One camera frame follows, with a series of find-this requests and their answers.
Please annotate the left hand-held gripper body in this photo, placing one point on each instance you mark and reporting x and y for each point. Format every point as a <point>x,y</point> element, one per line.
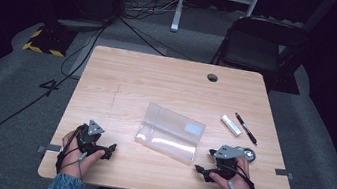
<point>90,140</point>

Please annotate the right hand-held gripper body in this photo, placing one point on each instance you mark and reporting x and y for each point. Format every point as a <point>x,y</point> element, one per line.
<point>226,166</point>

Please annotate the white glue stick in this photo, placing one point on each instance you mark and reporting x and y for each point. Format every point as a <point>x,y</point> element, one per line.
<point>231,125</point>

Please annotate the black pen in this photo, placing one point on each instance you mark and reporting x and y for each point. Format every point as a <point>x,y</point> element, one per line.
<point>245,128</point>

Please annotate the clear plastic pencil case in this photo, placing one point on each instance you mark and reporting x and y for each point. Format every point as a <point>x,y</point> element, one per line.
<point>169,133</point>

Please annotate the person's right hand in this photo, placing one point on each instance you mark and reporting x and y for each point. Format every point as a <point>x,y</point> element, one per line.
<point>240,186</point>

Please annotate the person's left hand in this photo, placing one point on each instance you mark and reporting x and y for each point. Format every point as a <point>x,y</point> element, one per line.
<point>74,161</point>

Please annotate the grey tape strip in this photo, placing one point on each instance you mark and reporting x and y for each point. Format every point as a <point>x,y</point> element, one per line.
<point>283,173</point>
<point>53,148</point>

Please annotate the black yellow striped base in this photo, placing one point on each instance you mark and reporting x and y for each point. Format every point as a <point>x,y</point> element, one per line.
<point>50,41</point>

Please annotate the black folding chair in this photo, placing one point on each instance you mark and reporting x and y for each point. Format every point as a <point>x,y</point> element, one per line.
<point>252,49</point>

